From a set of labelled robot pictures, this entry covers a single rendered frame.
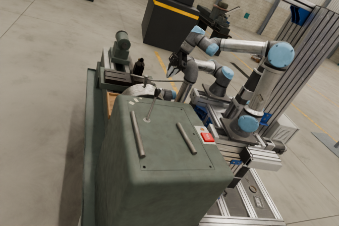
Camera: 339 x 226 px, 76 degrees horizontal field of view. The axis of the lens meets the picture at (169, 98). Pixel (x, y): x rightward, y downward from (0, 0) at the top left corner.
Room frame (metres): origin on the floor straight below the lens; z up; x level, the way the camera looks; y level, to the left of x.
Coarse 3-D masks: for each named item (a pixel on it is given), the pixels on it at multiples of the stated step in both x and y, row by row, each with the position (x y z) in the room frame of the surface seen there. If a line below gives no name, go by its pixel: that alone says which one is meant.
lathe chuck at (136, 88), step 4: (136, 84) 1.23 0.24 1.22; (140, 84) 1.23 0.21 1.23; (148, 84) 1.26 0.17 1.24; (128, 88) 1.20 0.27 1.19; (132, 88) 1.19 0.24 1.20; (136, 88) 1.18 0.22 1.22; (140, 88) 1.19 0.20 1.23; (148, 88) 1.21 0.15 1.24; (152, 88) 1.24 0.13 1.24; (124, 92) 1.18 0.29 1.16; (128, 92) 1.16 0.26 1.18; (132, 92) 1.15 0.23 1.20; (136, 92) 1.15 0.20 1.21; (160, 92) 1.31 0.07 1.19
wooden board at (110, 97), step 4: (108, 92) 1.48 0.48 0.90; (108, 96) 1.43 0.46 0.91; (112, 96) 1.48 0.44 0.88; (116, 96) 1.50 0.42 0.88; (108, 100) 1.38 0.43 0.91; (112, 100) 1.43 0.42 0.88; (108, 104) 1.33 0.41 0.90; (112, 104) 1.38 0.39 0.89; (108, 108) 1.28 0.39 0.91; (108, 112) 1.25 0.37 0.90; (108, 116) 1.22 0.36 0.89
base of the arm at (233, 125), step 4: (236, 120) 1.30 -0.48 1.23; (232, 124) 1.29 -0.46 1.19; (236, 124) 1.27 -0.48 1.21; (232, 128) 1.27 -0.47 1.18; (236, 128) 1.26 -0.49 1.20; (236, 132) 1.24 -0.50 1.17; (240, 132) 1.24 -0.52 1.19; (244, 132) 1.24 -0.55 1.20; (244, 136) 1.24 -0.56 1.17; (248, 136) 1.26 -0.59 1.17
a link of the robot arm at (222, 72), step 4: (220, 68) 1.79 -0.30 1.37; (224, 68) 1.76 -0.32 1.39; (228, 68) 1.80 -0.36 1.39; (216, 72) 1.77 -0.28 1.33; (220, 72) 1.75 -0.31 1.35; (224, 72) 1.73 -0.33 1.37; (228, 72) 1.73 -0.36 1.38; (232, 72) 1.77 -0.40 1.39; (216, 76) 1.76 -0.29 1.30; (220, 76) 1.73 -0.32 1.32; (224, 76) 1.72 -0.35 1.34; (228, 76) 1.72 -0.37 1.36; (232, 76) 1.74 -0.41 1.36; (216, 80) 1.75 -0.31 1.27; (220, 80) 1.72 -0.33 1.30; (224, 80) 1.72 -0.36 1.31; (228, 80) 1.72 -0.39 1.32; (220, 84) 1.72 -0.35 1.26; (224, 84) 1.72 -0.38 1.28; (228, 84) 1.74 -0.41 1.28
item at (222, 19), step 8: (200, 8) 8.87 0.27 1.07; (216, 8) 7.90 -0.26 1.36; (224, 8) 7.98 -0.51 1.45; (240, 8) 7.77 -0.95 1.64; (200, 16) 8.69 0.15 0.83; (208, 16) 8.17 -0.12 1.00; (216, 16) 7.87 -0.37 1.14; (224, 16) 7.60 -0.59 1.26; (248, 16) 7.66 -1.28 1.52; (200, 24) 8.75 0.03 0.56; (208, 24) 8.01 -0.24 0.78; (216, 24) 7.48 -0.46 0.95; (224, 24) 7.57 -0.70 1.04; (216, 32) 7.31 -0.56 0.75; (224, 32) 7.37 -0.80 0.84
